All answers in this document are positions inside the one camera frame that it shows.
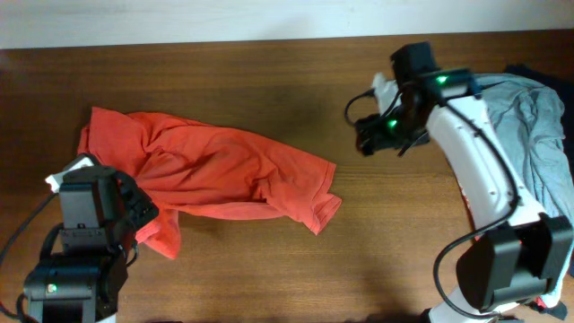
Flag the red printed t-shirt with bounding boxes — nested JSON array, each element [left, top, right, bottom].
[[457, 179, 474, 228]]

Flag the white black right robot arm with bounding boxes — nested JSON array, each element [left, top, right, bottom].
[[353, 42, 573, 322]]

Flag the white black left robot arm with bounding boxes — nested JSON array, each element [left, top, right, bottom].
[[23, 165, 159, 323]]

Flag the grey t-shirt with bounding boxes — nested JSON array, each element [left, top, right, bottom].
[[474, 73, 574, 306]]

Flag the orange red t-shirt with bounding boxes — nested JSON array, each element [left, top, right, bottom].
[[78, 108, 342, 258]]

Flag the dark navy garment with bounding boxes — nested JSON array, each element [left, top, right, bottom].
[[504, 64, 573, 164]]

